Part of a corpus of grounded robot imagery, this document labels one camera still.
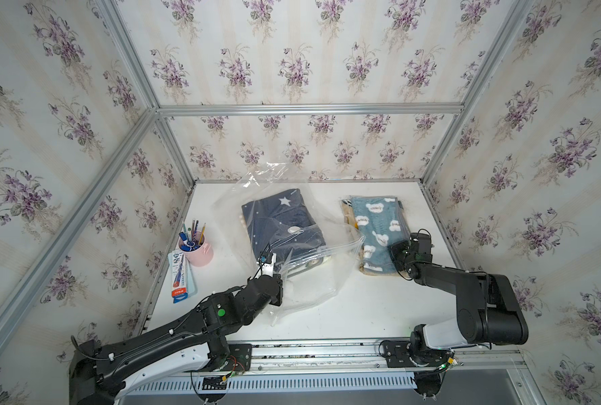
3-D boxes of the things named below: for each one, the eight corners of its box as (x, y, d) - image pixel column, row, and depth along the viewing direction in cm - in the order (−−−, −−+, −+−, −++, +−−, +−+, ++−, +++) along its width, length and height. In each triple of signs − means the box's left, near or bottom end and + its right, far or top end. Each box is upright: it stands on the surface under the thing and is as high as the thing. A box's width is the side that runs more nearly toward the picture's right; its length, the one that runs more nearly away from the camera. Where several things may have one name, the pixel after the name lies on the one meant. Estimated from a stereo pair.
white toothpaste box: (177, 304, 85) (172, 300, 81) (168, 260, 95) (163, 254, 92) (197, 294, 87) (194, 290, 84) (186, 252, 97) (183, 247, 94)
